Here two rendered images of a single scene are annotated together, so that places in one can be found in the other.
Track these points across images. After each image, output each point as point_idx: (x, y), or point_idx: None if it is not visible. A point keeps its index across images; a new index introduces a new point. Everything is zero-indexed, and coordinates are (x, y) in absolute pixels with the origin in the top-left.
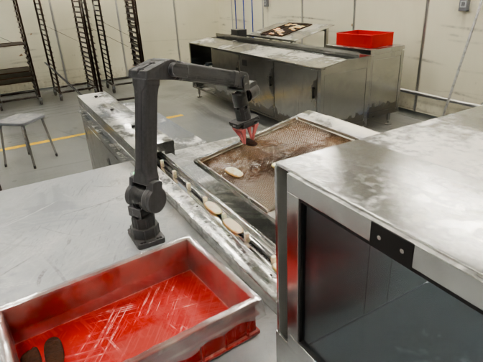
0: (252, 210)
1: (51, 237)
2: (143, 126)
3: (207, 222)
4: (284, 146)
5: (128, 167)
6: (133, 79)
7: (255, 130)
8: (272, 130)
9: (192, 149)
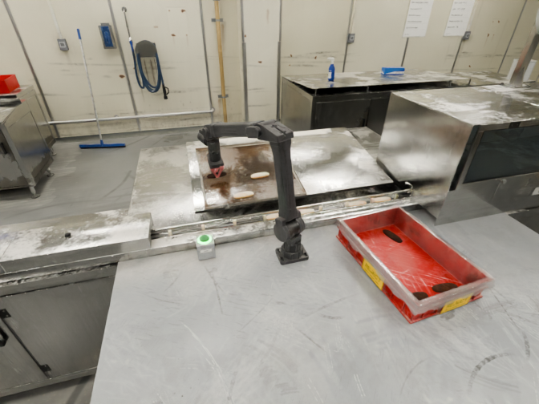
0: (276, 205)
1: (266, 317)
2: (292, 174)
3: None
4: (230, 166)
5: (138, 263)
6: (281, 142)
7: None
8: (199, 163)
9: None
